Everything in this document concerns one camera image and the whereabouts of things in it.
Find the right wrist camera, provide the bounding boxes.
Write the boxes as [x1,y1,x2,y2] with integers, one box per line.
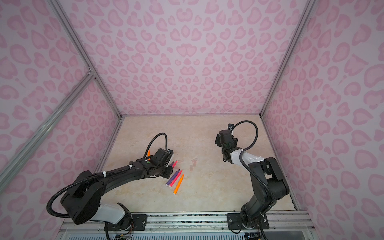
[228,124,235,131]

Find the aluminium diagonal wall bar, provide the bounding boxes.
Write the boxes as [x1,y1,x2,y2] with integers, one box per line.
[1,71,95,193]

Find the aluminium corner post right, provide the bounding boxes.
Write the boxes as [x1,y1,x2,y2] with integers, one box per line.
[260,0,318,119]

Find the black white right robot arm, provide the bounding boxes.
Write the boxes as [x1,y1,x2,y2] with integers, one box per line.
[215,129,290,228]

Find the aluminium corner post left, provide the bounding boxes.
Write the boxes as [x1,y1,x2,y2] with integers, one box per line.
[47,0,123,120]

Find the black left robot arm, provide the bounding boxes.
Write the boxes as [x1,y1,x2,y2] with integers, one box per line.
[61,149,174,230]

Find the purple pen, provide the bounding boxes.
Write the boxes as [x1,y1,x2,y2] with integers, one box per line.
[166,170,180,186]

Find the orange pen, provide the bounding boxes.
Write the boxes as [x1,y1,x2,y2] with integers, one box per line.
[173,175,184,195]

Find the aluminium corner post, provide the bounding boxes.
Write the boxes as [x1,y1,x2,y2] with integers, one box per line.
[260,0,318,119]
[47,0,123,120]

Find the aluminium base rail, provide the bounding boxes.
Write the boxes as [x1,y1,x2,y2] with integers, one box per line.
[57,211,319,240]

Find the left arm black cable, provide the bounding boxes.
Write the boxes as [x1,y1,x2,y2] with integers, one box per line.
[45,132,169,218]

